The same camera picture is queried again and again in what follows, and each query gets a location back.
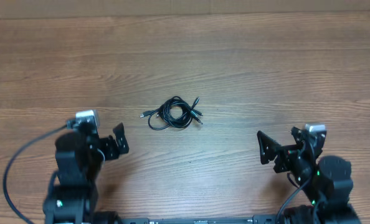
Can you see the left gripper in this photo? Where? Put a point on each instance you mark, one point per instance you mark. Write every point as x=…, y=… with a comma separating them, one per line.
x=107, y=143

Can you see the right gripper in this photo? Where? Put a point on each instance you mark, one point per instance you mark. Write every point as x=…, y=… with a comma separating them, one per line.
x=286, y=155

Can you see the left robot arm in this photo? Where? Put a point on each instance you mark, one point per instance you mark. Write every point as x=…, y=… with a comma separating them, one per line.
x=80, y=155

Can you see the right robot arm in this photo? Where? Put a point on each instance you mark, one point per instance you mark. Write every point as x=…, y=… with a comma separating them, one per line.
x=323, y=183

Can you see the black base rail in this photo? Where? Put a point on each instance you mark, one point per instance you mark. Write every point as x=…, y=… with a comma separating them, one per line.
x=256, y=219

